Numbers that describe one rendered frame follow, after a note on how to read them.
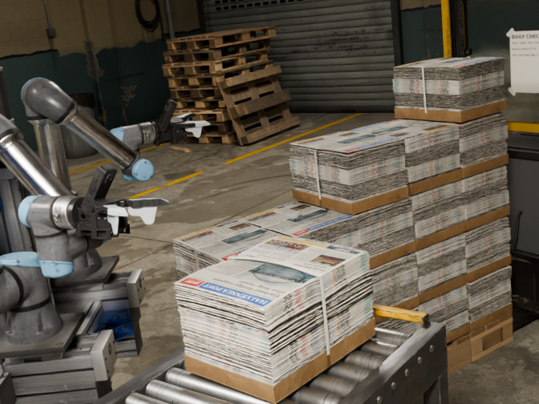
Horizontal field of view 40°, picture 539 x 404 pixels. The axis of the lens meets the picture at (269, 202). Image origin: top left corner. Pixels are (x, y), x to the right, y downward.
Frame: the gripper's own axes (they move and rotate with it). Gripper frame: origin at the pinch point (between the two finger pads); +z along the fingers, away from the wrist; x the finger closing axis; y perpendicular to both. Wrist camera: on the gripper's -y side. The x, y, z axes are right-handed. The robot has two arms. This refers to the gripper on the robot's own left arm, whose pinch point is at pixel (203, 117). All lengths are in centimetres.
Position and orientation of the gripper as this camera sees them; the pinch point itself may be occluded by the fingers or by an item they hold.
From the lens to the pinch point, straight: 277.7
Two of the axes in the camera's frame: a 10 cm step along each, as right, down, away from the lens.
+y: 0.5, 9.2, 3.8
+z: 9.0, -2.1, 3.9
